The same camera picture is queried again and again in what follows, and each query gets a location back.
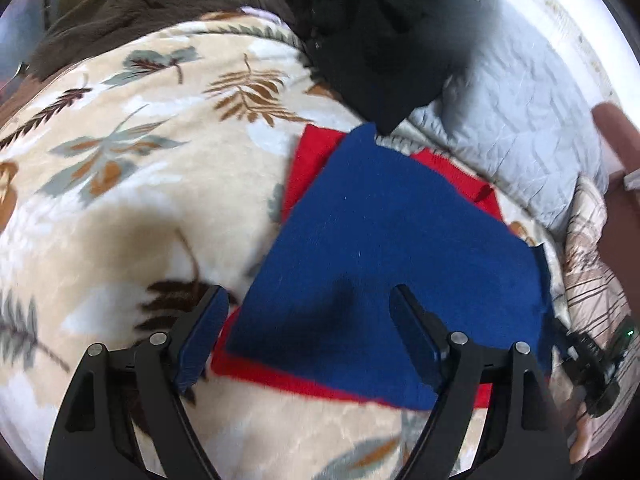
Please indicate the blue cloth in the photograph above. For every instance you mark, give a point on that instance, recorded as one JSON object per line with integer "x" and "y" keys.
{"x": 390, "y": 230}

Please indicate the grey quilted pillow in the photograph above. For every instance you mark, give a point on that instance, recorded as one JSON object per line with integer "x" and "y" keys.
{"x": 525, "y": 110}

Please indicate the mirrored wardrobe door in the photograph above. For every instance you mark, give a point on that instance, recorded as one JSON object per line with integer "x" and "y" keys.
{"x": 20, "y": 30}

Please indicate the leaf print fleece blanket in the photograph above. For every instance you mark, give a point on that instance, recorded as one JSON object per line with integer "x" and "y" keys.
{"x": 150, "y": 210}

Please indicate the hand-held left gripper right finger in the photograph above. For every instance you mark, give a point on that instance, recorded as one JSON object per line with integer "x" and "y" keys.
{"x": 417, "y": 341}

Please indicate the black garment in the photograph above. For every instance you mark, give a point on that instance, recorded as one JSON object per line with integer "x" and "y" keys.
{"x": 380, "y": 35}

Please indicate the striped floral pillow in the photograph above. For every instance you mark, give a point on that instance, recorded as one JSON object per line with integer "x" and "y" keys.
{"x": 587, "y": 240}

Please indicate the person's right hand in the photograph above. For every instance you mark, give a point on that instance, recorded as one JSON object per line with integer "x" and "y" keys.
{"x": 582, "y": 432}

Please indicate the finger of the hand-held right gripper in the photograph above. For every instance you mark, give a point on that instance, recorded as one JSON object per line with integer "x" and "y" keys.
{"x": 572, "y": 342}

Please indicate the brown fleece blanket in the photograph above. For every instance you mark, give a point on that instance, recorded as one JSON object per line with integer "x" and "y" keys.
{"x": 150, "y": 0}

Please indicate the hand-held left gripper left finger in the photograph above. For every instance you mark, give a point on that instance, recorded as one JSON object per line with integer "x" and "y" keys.
{"x": 206, "y": 340}

